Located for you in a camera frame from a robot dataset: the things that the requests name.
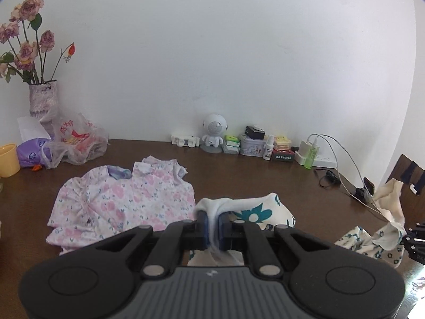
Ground cream teal flower dress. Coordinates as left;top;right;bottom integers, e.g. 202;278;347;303
188;192;296;267

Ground cream cloth on chair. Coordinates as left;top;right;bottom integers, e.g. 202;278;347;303
372;179;406;226

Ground wooden chair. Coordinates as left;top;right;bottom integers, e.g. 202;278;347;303
387;154;425;229

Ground phone on black stand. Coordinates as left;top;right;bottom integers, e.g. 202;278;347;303
354;177;375;204

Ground white spray bottle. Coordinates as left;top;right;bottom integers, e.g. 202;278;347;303
262;135;274;161

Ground grey printed tin box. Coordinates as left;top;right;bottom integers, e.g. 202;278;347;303
239;134;266;157

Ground pink floral dress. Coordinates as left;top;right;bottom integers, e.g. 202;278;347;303
46;156;195;254

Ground green white small boxes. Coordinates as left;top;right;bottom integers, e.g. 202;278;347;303
222;135;241;154

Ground black red flat box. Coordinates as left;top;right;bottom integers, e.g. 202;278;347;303
271;149;295;162

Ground yellow sticky notes stack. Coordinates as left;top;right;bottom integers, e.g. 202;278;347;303
274;135;291;151

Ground black small box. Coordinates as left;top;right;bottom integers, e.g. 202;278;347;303
245;126;265;140

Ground green liquid bottle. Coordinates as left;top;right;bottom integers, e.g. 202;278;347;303
303;139;319;169

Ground white charger adapter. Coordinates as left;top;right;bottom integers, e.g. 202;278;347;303
298;140;313;157

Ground white robot figurine speaker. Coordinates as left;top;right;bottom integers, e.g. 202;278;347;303
200;114;228;153

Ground white power strip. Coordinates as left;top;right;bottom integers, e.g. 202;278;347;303
295;151;336;169

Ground red printed plastic bag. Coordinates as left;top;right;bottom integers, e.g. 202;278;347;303
41;110;109;169

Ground purple tissue pack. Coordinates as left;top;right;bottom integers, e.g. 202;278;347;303
16;138;51;168

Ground yellow plastic cup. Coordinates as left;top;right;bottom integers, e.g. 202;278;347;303
0;143;20;178

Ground white tissue paper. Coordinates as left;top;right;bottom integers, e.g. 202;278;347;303
17;116;50;142

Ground pink wrapped vase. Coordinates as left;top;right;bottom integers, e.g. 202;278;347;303
29;80;59;139

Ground dried pink rose bouquet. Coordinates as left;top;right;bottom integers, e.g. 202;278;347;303
1;0;76;85

